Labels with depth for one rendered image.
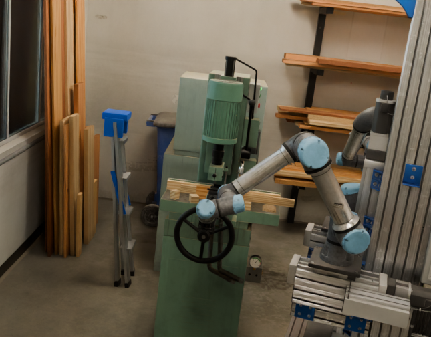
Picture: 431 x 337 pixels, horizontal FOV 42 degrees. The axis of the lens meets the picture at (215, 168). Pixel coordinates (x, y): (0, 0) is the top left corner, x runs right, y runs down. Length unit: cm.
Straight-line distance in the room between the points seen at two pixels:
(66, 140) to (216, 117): 152
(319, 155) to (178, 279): 113
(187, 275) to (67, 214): 148
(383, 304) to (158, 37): 346
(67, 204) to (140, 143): 142
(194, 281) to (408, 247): 107
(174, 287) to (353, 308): 97
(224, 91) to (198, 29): 247
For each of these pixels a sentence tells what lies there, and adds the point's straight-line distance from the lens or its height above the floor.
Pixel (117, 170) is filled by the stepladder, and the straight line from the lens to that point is 363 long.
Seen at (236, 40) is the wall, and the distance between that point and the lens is 517.
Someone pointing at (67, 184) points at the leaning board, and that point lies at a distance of 411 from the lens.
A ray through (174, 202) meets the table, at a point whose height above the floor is 89.
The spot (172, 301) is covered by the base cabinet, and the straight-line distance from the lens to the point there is 303.
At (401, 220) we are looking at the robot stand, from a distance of 267.
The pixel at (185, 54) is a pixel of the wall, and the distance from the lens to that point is 520.
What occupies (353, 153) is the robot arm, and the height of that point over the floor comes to 118.
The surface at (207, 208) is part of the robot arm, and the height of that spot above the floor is 107.
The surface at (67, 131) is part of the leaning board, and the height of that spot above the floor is 94.
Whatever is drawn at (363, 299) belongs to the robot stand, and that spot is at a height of 73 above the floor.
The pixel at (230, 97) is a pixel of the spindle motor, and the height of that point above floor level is 143.
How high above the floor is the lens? 179
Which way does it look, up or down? 15 degrees down
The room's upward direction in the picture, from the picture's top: 7 degrees clockwise
